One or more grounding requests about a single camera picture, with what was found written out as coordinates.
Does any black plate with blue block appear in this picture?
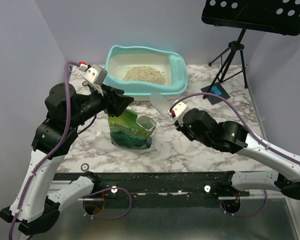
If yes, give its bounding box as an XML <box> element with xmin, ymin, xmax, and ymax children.
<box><xmin>203</xmin><ymin>82</ymin><xmax>230</xmax><ymax>106</ymax></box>

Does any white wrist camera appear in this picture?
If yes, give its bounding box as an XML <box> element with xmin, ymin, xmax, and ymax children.
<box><xmin>78</xmin><ymin>62</ymin><xmax>108</xmax><ymax>96</ymax></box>
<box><xmin>169</xmin><ymin>101</ymin><xmax>190</xmax><ymax>128</ymax></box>

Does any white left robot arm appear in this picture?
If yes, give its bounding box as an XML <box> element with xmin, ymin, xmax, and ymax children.
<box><xmin>0</xmin><ymin>83</ymin><xmax>134</xmax><ymax>237</ymax></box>

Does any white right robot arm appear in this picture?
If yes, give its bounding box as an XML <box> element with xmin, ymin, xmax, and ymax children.
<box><xmin>172</xmin><ymin>107</ymin><xmax>300</xmax><ymax>200</ymax></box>

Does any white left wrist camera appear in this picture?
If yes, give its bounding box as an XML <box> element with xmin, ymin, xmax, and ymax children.
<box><xmin>78</xmin><ymin>62</ymin><xmax>108</xmax><ymax>96</ymax></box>

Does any black music stand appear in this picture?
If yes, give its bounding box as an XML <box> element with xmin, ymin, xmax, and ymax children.
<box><xmin>201</xmin><ymin>0</ymin><xmax>300</xmax><ymax>91</ymax></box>

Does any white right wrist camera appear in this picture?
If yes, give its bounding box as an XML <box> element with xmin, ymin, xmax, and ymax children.
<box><xmin>169</xmin><ymin>101</ymin><xmax>190</xmax><ymax>128</ymax></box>

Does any beige cat litter pile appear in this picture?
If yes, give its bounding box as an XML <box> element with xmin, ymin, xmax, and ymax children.
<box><xmin>123</xmin><ymin>66</ymin><xmax>167</xmax><ymax>85</ymax></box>

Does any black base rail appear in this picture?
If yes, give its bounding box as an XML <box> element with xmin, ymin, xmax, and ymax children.
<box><xmin>52</xmin><ymin>171</ymin><xmax>251</xmax><ymax>208</ymax></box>

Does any clear plastic litter scoop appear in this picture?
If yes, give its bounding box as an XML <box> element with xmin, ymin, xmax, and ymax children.
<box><xmin>149</xmin><ymin>92</ymin><xmax>172</xmax><ymax>118</ymax></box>

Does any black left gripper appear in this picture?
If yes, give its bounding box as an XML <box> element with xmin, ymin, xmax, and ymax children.
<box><xmin>68</xmin><ymin>82</ymin><xmax>135</xmax><ymax>128</ymax></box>

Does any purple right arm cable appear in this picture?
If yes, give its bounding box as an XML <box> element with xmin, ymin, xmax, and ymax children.
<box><xmin>168</xmin><ymin>92</ymin><xmax>300</xmax><ymax>167</ymax></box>

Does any green cat litter bag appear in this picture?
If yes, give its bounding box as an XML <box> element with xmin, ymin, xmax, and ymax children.
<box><xmin>108</xmin><ymin>109</ymin><xmax>157</xmax><ymax>150</ymax></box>

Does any teal and white litter box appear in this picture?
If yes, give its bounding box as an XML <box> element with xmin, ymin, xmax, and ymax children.
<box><xmin>104</xmin><ymin>45</ymin><xmax>188</xmax><ymax>101</ymax></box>

